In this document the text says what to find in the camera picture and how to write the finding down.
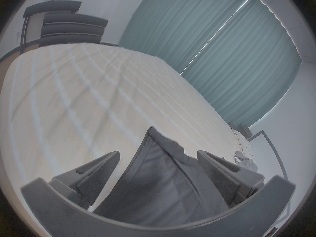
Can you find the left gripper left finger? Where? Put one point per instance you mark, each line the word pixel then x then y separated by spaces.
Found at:
pixel 93 176

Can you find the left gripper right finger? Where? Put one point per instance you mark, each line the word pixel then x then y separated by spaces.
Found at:
pixel 227 176

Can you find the black T-shirt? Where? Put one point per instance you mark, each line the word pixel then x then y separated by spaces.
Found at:
pixel 160 181

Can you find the pile of clothes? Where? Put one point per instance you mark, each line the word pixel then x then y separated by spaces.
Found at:
pixel 245 160

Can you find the bed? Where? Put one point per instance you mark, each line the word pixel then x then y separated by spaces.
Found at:
pixel 86 102

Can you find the white printed pillow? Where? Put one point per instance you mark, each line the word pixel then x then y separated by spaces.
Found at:
pixel 243 144

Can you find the grey bedside table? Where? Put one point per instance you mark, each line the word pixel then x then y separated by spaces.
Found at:
pixel 240 129

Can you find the blue-green curtain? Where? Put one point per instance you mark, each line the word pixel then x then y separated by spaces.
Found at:
pixel 246 70
pixel 177 28

